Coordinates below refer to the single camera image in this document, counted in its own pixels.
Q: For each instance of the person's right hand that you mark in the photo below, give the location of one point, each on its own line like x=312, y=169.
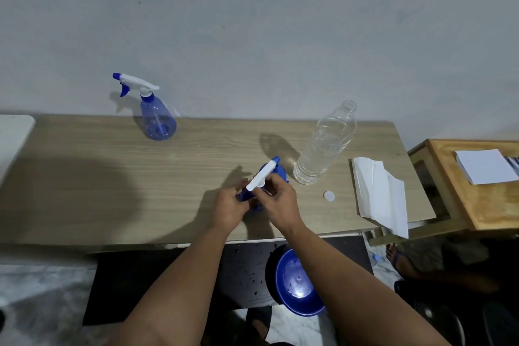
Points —
x=282, y=206

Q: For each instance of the person's left hand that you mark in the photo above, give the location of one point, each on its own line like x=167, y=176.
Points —
x=225, y=208

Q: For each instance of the person's right thumb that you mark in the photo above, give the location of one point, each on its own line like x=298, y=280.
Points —
x=260, y=197

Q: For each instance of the person's left fingers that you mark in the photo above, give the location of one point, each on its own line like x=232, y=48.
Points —
x=242, y=186

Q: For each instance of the blue spray bottle white trigger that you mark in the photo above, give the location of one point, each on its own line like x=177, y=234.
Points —
x=263, y=173
x=157, y=118

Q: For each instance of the person's left forearm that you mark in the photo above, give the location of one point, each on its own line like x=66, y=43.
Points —
x=174, y=293

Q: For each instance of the person's right forearm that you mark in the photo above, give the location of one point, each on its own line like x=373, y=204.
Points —
x=352, y=297

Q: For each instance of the white bottle cap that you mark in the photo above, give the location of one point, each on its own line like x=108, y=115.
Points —
x=329, y=196

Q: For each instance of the clear plastic water bottle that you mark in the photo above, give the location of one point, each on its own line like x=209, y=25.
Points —
x=324, y=145

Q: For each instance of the blue plastic bowl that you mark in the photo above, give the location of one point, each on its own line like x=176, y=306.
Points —
x=294, y=285

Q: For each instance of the white tissue paper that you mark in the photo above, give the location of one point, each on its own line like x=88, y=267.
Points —
x=379, y=191

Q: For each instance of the person's foot in sandal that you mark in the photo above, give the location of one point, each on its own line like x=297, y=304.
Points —
x=259, y=319

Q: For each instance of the black lower shelf board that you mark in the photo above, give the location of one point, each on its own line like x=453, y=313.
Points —
x=133, y=281

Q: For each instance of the wooden side table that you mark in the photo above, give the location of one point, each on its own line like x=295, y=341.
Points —
x=482, y=204

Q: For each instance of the white paper pad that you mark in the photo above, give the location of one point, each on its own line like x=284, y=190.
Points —
x=484, y=165

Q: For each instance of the white table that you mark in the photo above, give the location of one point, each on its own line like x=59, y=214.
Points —
x=12, y=139

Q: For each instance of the striped black white object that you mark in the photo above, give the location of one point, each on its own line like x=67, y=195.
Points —
x=515, y=165

